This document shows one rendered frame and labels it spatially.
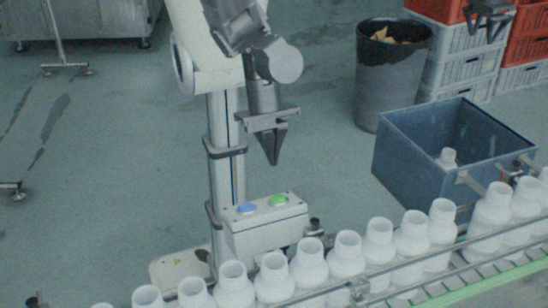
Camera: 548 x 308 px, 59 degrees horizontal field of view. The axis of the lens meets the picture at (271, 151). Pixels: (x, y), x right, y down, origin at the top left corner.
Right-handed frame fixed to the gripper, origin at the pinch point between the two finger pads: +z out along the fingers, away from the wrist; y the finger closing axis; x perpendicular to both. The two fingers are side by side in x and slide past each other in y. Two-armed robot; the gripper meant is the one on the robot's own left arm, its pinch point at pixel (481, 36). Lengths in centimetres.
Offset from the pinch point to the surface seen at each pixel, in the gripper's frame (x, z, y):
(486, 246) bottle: 35, 16, -46
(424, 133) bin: -1.6, 38.4, 15.4
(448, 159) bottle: 5.8, 33.7, -4.1
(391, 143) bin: 16.6, 32.6, 7.8
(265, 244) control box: 72, 14, -32
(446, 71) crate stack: -113, 89, 129
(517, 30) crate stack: -177, 75, 138
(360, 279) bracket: 63, 10, -48
